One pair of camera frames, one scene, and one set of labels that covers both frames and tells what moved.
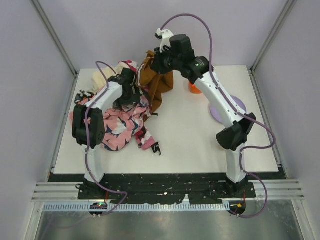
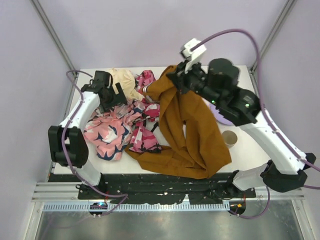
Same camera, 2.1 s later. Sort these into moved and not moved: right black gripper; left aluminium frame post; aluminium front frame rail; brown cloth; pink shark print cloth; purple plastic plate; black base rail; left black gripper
Moved: right black gripper; left black gripper; brown cloth; pink shark print cloth
Not moved: aluminium front frame rail; left aluminium frame post; purple plastic plate; black base rail
